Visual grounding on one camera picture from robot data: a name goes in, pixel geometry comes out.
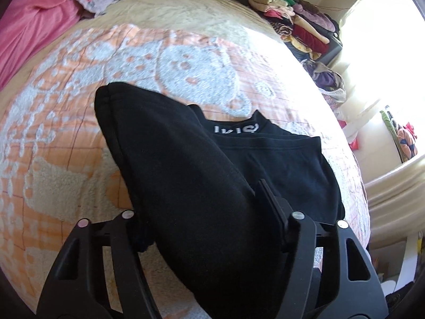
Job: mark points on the black shorts with white print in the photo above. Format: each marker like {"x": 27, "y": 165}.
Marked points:
{"x": 199, "y": 189}

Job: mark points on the purple clothes in white basket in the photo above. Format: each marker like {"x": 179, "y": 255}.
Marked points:
{"x": 323, "y": 76}

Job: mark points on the pink blanket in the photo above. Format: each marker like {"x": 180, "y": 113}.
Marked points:
{"x": 30, "y": 26}

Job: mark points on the orange and white patterned towel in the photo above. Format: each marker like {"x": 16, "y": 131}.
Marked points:
{"x": 66, "y": 123}

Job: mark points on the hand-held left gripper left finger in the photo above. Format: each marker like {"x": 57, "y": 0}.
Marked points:
{"x": 132, "y": 236}

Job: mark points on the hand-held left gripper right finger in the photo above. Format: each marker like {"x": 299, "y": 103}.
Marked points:
{"x": 274, "y": 206}

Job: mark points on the floral fabric bag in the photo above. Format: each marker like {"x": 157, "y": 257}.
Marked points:
{"x": 403, "y": 139}

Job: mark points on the pile of folded clothes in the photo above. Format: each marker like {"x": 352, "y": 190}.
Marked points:
{"x": 295, "y": 20}

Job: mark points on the cream curtain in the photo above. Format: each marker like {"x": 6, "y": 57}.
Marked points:
{"x": 395, "y": 192}

